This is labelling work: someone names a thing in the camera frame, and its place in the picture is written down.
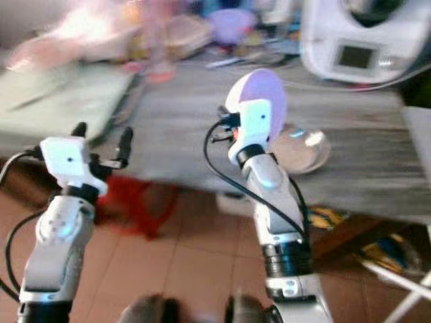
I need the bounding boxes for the lavender plate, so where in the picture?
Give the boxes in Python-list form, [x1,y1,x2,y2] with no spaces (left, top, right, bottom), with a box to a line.
[224,68,288,143]

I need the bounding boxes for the pale green placemat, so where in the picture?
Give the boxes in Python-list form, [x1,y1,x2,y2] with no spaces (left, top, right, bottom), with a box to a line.
[0,66,134,143]

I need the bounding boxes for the red stool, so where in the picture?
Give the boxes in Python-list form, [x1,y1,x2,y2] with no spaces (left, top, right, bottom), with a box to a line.
[103,176,164,240]

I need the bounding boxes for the pink plastic bag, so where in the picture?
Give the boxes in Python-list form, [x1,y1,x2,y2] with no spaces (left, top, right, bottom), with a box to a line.
[3,5,142,71]

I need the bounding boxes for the pink translucent glass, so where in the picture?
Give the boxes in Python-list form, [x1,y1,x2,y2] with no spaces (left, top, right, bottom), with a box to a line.
[140,5,177,84]

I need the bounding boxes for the white box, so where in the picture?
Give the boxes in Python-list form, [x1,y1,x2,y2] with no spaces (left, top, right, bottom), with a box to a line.
[218,192,258,219]

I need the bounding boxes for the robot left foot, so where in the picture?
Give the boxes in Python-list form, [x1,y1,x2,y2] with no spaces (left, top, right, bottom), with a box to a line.
[118,294,170,323]

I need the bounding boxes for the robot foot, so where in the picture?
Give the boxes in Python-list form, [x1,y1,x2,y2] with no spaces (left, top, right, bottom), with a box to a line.
[118,294,170,323]
[225,292,275,323]

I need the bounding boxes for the purple bowl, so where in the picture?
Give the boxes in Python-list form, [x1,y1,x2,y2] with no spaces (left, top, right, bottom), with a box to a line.
[205,9,257,46]

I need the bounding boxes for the clear glass bowl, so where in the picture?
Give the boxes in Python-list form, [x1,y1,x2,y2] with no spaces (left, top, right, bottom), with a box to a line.
[268,124,331,175]

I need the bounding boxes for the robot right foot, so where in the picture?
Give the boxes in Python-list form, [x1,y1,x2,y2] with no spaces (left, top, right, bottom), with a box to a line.
[225,292,275,323]

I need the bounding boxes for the white kitchen appliance with screen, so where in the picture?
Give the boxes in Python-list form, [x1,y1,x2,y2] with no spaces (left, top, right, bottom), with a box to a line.
[299,0,431,86]

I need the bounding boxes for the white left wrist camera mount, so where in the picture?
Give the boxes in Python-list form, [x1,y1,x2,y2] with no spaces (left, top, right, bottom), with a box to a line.
[40,136,103,196]

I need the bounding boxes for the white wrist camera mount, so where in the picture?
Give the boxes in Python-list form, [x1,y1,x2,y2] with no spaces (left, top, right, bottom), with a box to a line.
[40,136,103,196]
[227,98,279,167]

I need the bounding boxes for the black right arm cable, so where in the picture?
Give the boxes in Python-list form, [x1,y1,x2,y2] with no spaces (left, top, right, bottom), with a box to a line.
[203,108,311,243]

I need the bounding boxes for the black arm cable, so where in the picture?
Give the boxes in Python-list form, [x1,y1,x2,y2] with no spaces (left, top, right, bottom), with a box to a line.
[0,152,43,301]
[203,108,311,243]

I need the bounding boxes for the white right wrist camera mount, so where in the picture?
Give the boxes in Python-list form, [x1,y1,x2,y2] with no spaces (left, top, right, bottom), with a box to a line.
[227,98,279,167]

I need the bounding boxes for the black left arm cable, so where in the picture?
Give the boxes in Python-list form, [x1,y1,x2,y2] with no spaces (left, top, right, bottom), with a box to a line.
[0,152,43,301]

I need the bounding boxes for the white metal frame legs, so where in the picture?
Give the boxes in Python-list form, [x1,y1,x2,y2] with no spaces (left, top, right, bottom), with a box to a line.
[358,258,431,323]

